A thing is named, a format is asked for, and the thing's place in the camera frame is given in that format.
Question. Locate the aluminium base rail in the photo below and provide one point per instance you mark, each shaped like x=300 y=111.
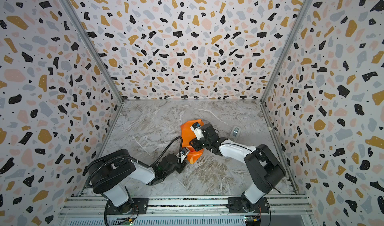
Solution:
x=285 y=210

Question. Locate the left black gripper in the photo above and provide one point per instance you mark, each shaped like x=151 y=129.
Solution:
x=182 y=167

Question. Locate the white tape dispenser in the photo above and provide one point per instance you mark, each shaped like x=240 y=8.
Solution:
x=235 y=133

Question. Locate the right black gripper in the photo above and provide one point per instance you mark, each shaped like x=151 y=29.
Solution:
x=194 y=142

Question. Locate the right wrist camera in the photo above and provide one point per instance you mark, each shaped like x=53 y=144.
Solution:
x=196 y=128

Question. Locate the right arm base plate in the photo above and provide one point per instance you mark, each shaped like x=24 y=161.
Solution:
x=237 y=205

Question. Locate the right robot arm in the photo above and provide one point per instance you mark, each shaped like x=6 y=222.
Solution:
x=264 y=168

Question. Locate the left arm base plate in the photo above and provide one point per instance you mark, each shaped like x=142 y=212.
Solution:
x=133 y=207

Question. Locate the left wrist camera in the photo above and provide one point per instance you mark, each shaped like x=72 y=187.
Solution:
x=184 y=153

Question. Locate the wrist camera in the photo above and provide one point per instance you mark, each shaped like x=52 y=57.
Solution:
x=184 y=153
x=196 y=128

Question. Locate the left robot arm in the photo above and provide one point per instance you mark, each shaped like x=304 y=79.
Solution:
x=107 y=173

